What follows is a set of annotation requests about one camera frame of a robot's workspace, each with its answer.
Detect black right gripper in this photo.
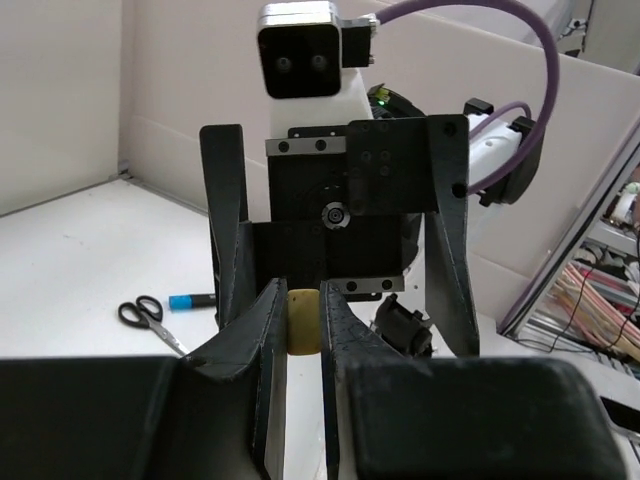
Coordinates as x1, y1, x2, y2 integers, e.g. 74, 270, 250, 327
199, 115, 480, 356

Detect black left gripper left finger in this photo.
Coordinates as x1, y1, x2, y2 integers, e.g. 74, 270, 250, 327
1, 280, 287, 479

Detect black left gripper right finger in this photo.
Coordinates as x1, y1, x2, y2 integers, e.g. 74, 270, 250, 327
319, 283, 630, 479

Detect tan eraser block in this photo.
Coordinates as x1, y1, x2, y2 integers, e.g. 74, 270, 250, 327
287, 289, 321, 356

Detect blue black highlighter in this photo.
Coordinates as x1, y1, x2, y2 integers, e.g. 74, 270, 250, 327
168, 293, 217, 311

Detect black handled scissors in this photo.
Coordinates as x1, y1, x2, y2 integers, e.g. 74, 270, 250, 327
117, 295, 188, 357

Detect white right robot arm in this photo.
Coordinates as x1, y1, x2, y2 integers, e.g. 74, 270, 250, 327
200, 86, 542, 356

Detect cluttered shelf rack background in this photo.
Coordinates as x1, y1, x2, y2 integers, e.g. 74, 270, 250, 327
498, 126, 639, 376

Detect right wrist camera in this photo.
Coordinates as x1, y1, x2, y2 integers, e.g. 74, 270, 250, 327
257, 1, 381, 139

